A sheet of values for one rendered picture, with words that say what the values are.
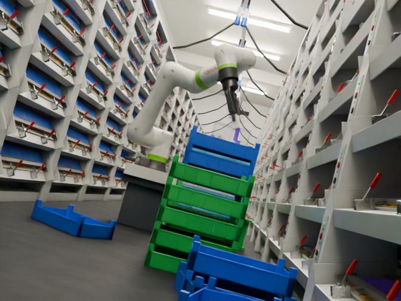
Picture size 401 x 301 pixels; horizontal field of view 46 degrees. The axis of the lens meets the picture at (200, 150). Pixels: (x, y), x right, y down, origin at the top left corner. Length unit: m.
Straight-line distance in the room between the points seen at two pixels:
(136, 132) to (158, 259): 1.18
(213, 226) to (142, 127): 1.16
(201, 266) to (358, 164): 0.50
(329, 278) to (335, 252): 0.07
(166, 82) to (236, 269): 1.48
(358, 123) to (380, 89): 0.11
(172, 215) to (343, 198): 0.65
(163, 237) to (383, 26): 0.96
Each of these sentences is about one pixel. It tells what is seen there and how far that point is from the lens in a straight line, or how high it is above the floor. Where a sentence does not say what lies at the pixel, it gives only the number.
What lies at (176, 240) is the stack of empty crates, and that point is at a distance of 1.68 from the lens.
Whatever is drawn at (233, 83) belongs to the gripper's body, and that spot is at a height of 0.82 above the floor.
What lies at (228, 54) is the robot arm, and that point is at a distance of 2.30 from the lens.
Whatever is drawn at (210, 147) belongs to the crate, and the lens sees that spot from 2.02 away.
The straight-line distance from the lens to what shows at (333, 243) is 1.26.
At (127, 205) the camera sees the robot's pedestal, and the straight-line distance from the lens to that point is 2.73.
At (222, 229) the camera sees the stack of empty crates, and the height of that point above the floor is 0.19.
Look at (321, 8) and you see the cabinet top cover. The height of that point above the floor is 1.72.
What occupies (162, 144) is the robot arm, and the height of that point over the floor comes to 0.50.
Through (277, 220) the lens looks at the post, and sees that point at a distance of 2.65.
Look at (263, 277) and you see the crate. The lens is 1.37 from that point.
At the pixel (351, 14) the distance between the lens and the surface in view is 1.97.
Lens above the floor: 0.30
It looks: 5 degrees up
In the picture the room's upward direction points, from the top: 15 degrees clockwise
